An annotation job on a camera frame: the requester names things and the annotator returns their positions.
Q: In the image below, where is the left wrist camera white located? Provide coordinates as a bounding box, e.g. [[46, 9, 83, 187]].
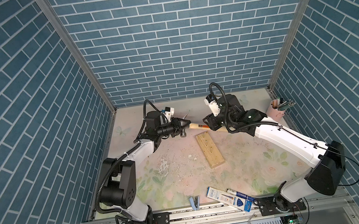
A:
[[162, 107, 175, 119]]

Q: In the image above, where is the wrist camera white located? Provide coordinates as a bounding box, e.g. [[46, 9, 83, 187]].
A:
[[204, 95, 221, 117], [162, 107, 175, 119]]

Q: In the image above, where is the pink pen holder bucket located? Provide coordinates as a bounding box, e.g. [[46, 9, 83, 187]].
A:
[[266, 100, 286, 122]]

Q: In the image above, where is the aluminium right corner post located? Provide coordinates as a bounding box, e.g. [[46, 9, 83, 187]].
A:
[[267, 0, 310, 92]]

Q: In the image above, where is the aluminium corner post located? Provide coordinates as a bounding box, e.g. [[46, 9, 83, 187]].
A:
[[35, 0, 117, 115], [267, 0, 310, 92]]

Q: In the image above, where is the blue white tube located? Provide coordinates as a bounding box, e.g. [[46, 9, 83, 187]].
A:
[[227, 189, 255, 203]]

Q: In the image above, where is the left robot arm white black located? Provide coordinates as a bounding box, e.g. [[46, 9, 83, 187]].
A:
[[94, 100, 191, 223]]

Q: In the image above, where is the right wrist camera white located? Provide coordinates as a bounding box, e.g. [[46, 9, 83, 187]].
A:
[[204, 95, 221, 117]]

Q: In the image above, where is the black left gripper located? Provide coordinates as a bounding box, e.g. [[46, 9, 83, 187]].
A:
[[154, 116, 191, 140]]

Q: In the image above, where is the blue white toothpaste box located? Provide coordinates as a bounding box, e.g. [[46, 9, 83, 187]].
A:
[[206, 187, 253, 212]]

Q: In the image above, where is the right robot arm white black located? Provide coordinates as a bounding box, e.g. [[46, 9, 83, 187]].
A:
[[203, 82, 351, 211]]

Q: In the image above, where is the blue clip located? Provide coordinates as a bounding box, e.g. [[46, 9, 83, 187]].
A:
[[189, 195, 200, 211]]

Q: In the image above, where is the wooden block with nails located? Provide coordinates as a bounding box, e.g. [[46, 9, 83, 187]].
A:
[[196, 132, 225, 169]]

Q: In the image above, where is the steel claw hammer wooden handle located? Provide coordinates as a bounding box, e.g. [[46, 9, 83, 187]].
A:
[[185, 123, 228, 132]]

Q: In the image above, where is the aluminium left corner post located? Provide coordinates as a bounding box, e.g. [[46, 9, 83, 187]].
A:
[[35, 0, 117, 115]]

